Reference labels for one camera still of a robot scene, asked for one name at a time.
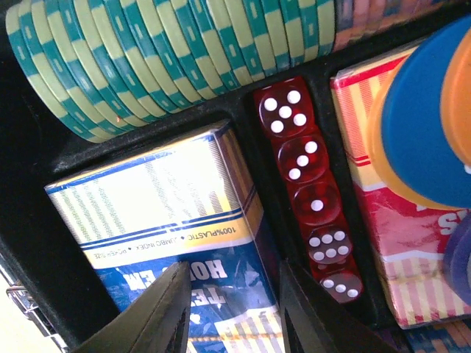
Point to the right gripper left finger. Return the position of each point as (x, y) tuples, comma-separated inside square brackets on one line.
[(158, 321)]

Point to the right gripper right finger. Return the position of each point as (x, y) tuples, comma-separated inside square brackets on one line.
[(313, 321)]

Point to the red die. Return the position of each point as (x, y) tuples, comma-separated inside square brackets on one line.
[(316, 204), (285, 109), (343, 284), (327, 244), (303, 159)]

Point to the aluminium poker case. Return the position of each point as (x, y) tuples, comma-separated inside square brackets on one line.
[(37, 149)]

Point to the red playing card box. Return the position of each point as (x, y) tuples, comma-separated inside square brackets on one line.
[(408, 240)]

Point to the orange dealer button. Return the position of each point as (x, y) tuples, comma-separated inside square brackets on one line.
[(455, 118)]

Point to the blue dealer button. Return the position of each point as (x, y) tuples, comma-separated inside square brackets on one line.
[(413, 138)]

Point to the green chip stack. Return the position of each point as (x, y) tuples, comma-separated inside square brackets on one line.
[(105, 68)]

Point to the brown chip stack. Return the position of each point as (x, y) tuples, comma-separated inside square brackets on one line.
[(359, 19)]

